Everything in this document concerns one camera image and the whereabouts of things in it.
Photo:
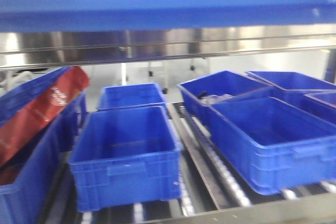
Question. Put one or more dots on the lower right rear blue bin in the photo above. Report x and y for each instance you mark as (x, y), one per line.
(236, 86)

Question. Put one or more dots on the light blue plastic bin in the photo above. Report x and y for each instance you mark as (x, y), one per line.
(104, 15)

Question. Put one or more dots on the lower left front blue bin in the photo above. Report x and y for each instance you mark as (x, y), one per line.
(22, 200)

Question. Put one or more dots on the lower right front blue bin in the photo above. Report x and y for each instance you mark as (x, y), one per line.
(273, 145)

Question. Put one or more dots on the clear plastic bag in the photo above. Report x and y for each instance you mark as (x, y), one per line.
(215, 99)

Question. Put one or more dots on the far right rear blue bin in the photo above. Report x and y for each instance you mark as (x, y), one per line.
(290, 81)

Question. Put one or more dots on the lower middle front blue bin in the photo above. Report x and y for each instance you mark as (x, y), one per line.
(124, 157)

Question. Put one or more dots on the lower middle rear blue bin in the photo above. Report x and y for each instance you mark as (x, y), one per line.
(131, 96)

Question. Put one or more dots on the red cardboard box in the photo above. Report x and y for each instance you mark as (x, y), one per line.
(34, 116)

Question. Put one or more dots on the stainless steel shelf front rail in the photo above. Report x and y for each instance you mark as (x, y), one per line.
(57, 49)

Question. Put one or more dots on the lower left rear blue bin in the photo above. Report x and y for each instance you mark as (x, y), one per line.
(20, 96)

